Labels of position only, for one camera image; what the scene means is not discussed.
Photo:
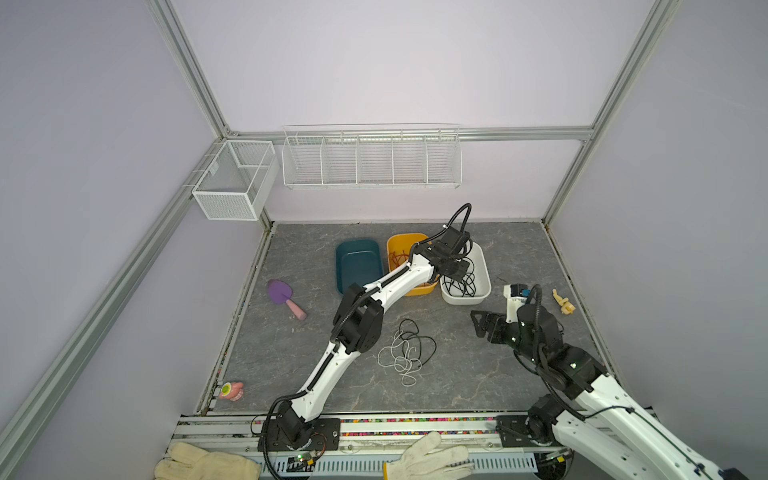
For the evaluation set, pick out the white work glove centre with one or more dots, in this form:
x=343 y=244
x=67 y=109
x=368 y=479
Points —
x=427 y=458

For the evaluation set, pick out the teal plastic bin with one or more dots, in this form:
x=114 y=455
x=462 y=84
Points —
x=357 y=262

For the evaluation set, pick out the pink green toy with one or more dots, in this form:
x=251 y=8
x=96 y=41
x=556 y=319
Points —
x=231 y=391

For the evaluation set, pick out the yellow plastic bin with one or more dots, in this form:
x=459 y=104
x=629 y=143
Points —
x=398 y=249

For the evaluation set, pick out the white plastic bin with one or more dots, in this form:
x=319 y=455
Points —
x=476 y=286

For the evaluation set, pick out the small white mesh basket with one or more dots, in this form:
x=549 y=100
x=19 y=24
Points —
x=237 y=181

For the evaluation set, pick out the cream work glove left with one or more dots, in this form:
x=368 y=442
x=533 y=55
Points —
x=189 y=462

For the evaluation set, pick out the long white wire basket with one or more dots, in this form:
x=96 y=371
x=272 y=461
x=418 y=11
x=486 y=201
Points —
x=410 y=155

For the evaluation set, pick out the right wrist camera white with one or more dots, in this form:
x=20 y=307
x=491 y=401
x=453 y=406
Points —
x=515 y=295

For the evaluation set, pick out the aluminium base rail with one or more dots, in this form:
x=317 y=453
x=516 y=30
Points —
x=357 y=433

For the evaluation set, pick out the beige toy figure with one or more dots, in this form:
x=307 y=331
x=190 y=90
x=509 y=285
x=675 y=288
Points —
x=566 y=306

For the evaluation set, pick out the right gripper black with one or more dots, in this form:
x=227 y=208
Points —
x=499 y=321

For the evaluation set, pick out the purple pink scoop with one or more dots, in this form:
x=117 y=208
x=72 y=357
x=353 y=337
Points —
x=281 y=293

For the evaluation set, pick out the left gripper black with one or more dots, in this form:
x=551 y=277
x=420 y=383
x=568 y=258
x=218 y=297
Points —
x=460 y=275

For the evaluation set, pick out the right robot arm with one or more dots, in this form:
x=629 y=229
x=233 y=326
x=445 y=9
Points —
x=586 y=410

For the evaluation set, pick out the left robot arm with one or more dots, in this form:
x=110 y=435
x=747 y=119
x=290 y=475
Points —
x=357 y=325

